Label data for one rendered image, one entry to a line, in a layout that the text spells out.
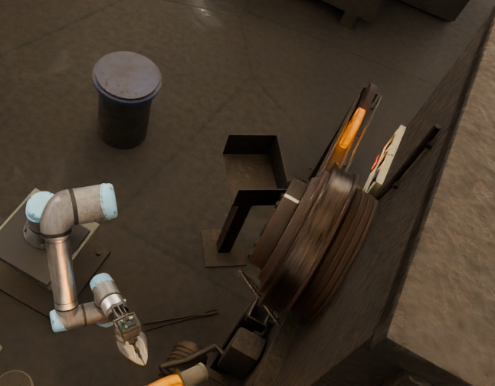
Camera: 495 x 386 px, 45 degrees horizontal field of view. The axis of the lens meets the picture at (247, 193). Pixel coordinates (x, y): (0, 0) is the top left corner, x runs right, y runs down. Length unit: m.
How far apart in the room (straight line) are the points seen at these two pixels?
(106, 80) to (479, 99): 1.90
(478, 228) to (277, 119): 2.43
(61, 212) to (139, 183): 1.17
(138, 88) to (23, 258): 0.93
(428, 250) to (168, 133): 2.35
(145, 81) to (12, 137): 0.75
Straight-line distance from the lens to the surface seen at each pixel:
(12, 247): 2.52
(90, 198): 1.93
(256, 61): 3.73
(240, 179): 2.42
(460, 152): 1.22
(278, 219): 1.60
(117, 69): 2.91
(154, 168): 3.10
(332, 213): 1.54
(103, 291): 2.03
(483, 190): 1.20
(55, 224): 1.94
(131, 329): 1.92
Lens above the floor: 2.57
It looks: 55 degrees down
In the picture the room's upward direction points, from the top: 24 degrees clockwise
